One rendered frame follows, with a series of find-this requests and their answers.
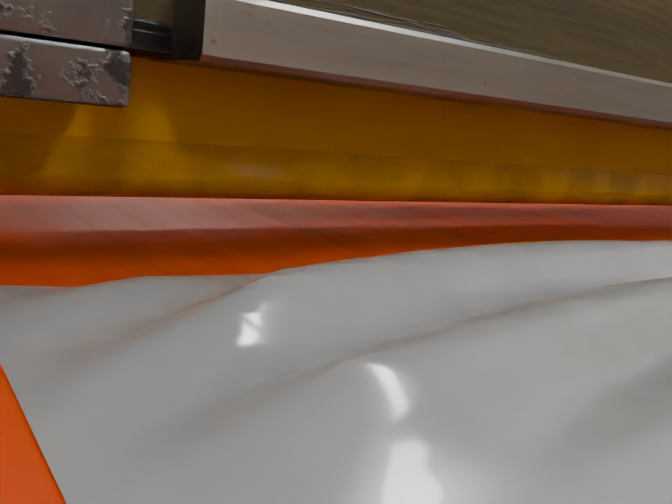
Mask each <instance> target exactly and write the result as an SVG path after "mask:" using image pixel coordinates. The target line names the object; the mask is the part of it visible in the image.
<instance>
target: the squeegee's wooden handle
mask: <svg viewBox="0 0 672 504"><path fill-rule="evenodd" d="M267 1H272V2H277V3H282V4H287V5H292V6H296V7H301V8H306V9H311V10H316V11H321V12H326V13H330V14H335V15H340V16H345V17H350V18H355V19H360V20H364V21H369V22H374V23H379V24H384V25H389V26H394V27H398V28H403V29H408V30H413V31H418V32H423V33H428V34H432V35H437V36H442V37H447V38H452V39H457V40H462V41H466V42H471V43H476V44H481V45H486V46H491V47H496V48H500V49H505V50H510V51H515V52H520V53H525V54H530V55H535V56H539V57H544V58H549V59H554V60H559V61H564V62H569V63H573V64H578V65H583V66H588V67H593V68H598V69H603V70H607V71H612V72H617V73H622V74H627V75H632V76H637V77H641V78H646V79H651V80H656V81H661V82H666V83H671V84H672V0H267ZM174 2H175V0H134V10H133V32H132V44H131V46H130V48H126V49H124V50H126V51H128V52H129V53H130V56H134V57H141V58H149V59H170V56H171V54H172V37H173V19H174Z"/></svg>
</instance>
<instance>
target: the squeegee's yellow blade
mask: <svg viewBox="0 0 672 504"><path fill-rule="evenodd" d="M0 131H11V132H27V133H42V134H57V135H73V136H88V137H104V138H119V139H134V140H150V141H165V142H181V143H196V144H212V145H227V146H242V147H258V148H273V149H289V150H304V151H319V152H335V153H350V154H366V155H381V156H397V157H412V158H427V159H443V160H458V161H474V162H489V163H504V164H520V165H535V166H551V167H566V168H582V169H597V170H612V171H628V172H643V173H659V174H672V130H667V129H659V128H652V127H644V126H637V125H629V124H622V123H614V122H607V121H599V120H592V119H584V118H577V117H569V116H562V115H554V114H547V113H540V112H532V111H525V110H517V109H510V108H502V107H495V106H487V105H480V104H472V103H465V102H457V101H450V100H442V99H435V98H427V97H420V96H412V95H405V94H397V93H390V92H382V91H375V90H367V89H360V88H352V87H345V86H337V85H330V84H322V83H315V82H307V81H300V80H292V79H285V78H278V77H270V76H263V75H255V74H248V73H240V72H233V71H225V70H218V69H210V68H203V67H195V66H188V65H180V64H173V63H165V62H158V61H154V60H150V59H149V58H141V57H134V56H131V76H130V99H129V103H128V105H127V106H126V107H122V108H117V107H106V106H95V105H84V104H73V103H62V102H51V101H40V100H29V99H18V98H7V97H0Z"/></svg>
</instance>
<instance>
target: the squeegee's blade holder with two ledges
mask: <svg viewBox="0 0 672 504"><path fill-rule="evenodd" d="M150 60H154V61H158V62H165V63H173V64H180V65H188V66H195V67H203V68H210V69H218V70H225V71H233V72H240V73H248V74H255V75H263V76H270V77H278V78H285V79H292V80H300V81H307V82H315V83H322V84H330V85H337V86H345V87H352V88H360V89H367V90H375V91H382V92H390V93H397V94H405V95H412V96H420V97H427V98H435V99H442V100H450V101H457V102H465V103H472V104H480V105H487V106H495V107H502V108H510V109H517V110H525V111H532V112H540V113H547V114H554V115H562V116H569V117H577V118H584V119H592V120H599V121H607V122H614V123H622V124H629V125H637V126H644V127H652V128H659V129H667V130H672V84H671V83H666V82H661V81H656V80H651V79H646V78H641V77H637V76H632V75H627V74H622V73H617V72H612V71H607V70H603V69H598V68H593V67H588V66H583V65H578V64H573V63H569V62H564V61H559V60H554V59H549V58H544V57H539V56H535V55H530V54H525V53H520V52H515V51H510V50H505V49H500V48H496V47H491V46H486V45H481V44H476V43H471V42H466V41H462V40H457V39H452V38H447V37H442V36H437V35H432V34H428V33H423V32H418V31H413V30H408V29H403V28H398V27H394V26H389V25H384V24H379V23H374V22H369V21H364V20H360V19H355V18H350V17H345V16H340V15H335V14H330V13H326V12H321V11H316V10H311V9H306V8H301V7H296V6H292V5H287V4H282V3H277V2H272V1H267V0H175V2H174V19H173V37H172V54H171V56H170V59H150Z"/></svg>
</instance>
